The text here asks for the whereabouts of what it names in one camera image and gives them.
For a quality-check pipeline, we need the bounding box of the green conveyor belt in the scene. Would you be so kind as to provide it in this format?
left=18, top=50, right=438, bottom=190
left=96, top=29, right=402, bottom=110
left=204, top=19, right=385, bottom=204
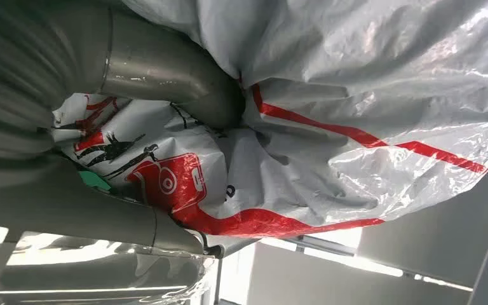
left=78, top=168, right=112, bottom=194

